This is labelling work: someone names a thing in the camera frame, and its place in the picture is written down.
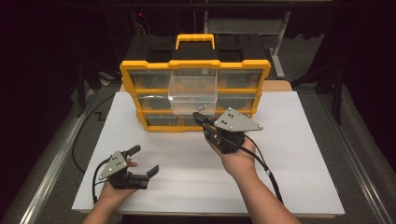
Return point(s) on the black stand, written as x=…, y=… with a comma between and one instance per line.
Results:
x=81, y=93
x=337, y=99

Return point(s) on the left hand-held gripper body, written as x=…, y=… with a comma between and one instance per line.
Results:
x=113, y=165

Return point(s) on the dark device with red light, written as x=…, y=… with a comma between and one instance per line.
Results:
x=140, y=15

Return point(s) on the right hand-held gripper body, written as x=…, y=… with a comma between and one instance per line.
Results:
x=233, y=121

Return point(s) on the yellow black organizer cabinet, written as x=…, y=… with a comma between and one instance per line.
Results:
x=196, y=63

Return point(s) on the aluminium floor rail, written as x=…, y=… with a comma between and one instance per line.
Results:
x=56, y=161
x=358, y=161

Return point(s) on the person's right hand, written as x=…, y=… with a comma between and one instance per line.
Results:
x=241, y=161

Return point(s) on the clear plastic drawer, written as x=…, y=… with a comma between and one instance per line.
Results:
x=193, y=90

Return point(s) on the grey metal stand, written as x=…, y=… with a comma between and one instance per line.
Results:
x=280, y=37

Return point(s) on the person's left hand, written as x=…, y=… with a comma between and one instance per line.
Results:
x=113, y=196

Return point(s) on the set of clear organizer drawers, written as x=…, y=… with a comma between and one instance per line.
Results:
x=152, y=79

